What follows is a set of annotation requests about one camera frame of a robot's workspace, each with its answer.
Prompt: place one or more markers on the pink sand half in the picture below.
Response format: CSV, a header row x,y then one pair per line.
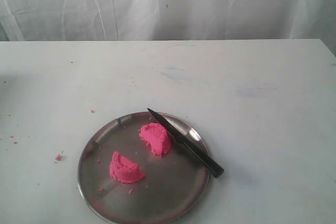
x,y
156,137

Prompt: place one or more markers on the round steel plate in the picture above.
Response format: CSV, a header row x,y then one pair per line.
x,y
173,183

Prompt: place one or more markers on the black kitchen knife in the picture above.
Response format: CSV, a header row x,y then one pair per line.
x,y
213,168

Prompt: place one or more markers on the pink sand crumb lump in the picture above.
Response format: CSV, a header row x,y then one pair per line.
x,y
58,158

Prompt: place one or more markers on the white backdrop curtain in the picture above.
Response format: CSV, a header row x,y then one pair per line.
x,y
167,19

